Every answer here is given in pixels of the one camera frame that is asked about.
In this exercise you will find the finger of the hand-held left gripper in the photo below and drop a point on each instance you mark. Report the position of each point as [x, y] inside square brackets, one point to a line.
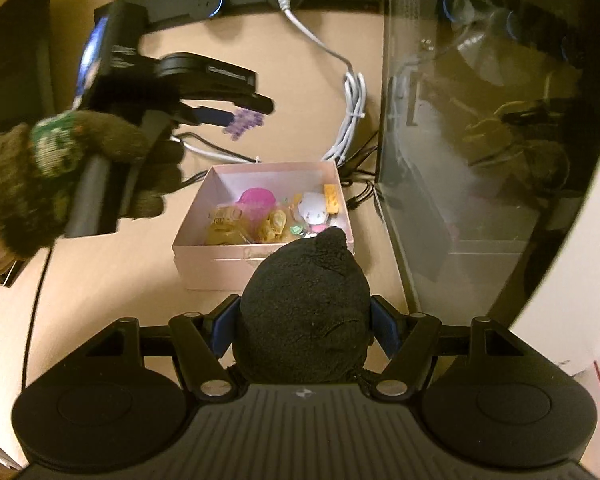
[212, 116]
[262, 104]

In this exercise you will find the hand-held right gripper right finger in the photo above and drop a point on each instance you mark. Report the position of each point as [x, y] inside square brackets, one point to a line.
[385, 327]

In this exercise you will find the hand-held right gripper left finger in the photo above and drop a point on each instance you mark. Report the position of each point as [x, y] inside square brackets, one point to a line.
[225, 330]

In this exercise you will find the purple plastic toy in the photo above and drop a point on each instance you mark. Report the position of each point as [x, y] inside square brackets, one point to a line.
[245, 122]

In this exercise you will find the pink cardboard box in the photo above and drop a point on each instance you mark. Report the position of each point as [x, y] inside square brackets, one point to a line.
[215, 270]

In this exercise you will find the black plush toy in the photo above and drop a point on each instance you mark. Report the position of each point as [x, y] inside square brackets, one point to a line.
[305, 300]

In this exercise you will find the golden toy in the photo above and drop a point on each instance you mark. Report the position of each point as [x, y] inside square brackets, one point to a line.
[225, 225]
[272, 225]

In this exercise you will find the white pink pig toy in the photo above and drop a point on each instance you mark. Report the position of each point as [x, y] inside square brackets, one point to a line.
[314, 207]

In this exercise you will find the person's left hand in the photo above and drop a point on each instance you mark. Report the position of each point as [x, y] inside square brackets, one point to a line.
[45, 150]

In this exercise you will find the black computer monitor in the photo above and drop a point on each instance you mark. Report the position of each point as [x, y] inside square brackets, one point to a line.
[10, 60]

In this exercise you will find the orange toy block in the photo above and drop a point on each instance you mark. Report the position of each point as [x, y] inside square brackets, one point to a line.
[331, 197]

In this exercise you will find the glass panel computer case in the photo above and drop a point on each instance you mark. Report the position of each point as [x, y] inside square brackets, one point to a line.
[480, 135]

